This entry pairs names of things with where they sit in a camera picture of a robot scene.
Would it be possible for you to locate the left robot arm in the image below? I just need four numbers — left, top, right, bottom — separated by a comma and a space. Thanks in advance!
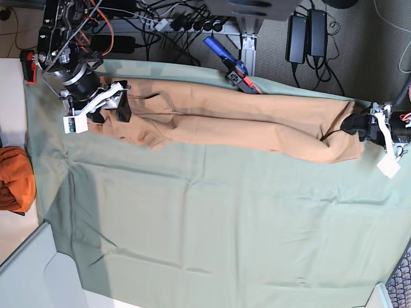
341, 79, 410, 149

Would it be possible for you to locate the tan T-shirt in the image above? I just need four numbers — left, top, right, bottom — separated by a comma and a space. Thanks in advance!
89, 78, 363, 164

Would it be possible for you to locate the blue clamp at table corner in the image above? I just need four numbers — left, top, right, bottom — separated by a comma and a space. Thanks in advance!
19, 49, 37, 85

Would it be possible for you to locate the white plastic bin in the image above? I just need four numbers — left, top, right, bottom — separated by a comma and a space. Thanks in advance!
1, 223, 88, 307

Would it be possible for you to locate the black power adapter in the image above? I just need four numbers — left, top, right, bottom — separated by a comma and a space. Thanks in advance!
307, 10, 328, 58
285, 15, 306, 64

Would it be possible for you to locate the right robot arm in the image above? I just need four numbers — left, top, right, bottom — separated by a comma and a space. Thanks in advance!
37, 1, 131, 124

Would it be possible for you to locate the black power brick left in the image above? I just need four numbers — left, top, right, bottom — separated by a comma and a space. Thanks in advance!
91, 35, 136, 55

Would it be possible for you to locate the orange folded garment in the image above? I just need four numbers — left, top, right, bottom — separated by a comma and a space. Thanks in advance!
1, 146, 36, 213

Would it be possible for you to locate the blue clamp at table middle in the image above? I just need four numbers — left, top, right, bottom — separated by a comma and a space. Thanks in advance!
203, 36, 262, 94

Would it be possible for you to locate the grey overhead camera mount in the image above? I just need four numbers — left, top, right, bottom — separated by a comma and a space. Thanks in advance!
204, 0, 301, 21

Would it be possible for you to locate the black power adapter far right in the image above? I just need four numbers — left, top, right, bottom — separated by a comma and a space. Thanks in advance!
307, 10, 328, 58

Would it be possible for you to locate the aluminium frame post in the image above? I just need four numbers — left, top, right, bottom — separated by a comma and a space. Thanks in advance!
227, 17, 263, 76

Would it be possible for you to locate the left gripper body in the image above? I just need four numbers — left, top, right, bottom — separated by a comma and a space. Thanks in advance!
366, 103, 410, 150

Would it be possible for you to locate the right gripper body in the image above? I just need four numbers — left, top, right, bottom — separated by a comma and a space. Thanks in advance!
54, 64, 130, 117

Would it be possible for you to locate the green table cloth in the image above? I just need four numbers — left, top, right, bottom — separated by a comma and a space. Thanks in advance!
24, 80, 410, 307

